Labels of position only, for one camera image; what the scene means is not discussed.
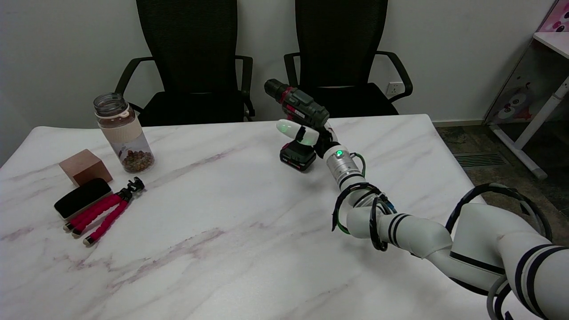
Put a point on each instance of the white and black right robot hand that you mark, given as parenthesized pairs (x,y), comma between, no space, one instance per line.
(306,134)

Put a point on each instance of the dark green power screwdriver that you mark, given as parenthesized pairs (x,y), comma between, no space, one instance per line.
(302,106)

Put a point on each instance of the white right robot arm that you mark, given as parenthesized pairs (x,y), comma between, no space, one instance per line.
(418,231)

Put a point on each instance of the black mesh office chair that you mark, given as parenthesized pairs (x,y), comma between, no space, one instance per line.
(191,49)
(342,44)

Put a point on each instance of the dark floor vent grille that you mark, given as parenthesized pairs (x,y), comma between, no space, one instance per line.
(480,160)

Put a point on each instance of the clear jar with nuts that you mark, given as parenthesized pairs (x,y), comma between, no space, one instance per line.
(126,138)

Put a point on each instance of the red flexible mini tripod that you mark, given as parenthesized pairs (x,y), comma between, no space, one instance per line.
(104,213)

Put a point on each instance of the brown wooden block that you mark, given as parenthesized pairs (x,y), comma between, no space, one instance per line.
(84,166)

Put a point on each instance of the white desk with cartoon panel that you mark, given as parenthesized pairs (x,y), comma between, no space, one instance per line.
(555,42)

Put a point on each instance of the pink picture board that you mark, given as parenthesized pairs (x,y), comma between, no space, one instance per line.
(558,18)

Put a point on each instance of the white wall socket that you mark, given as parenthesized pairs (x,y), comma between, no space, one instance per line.
(394,88)

